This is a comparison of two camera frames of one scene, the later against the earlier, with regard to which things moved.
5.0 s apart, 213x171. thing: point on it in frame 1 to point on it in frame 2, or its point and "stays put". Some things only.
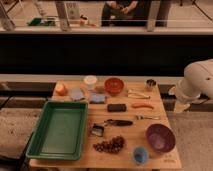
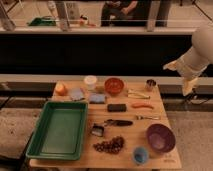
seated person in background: x=126 y=13 stays put
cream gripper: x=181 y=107 to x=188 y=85
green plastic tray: x=60 y=132 stays put
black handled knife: x=118 y=122 stays put
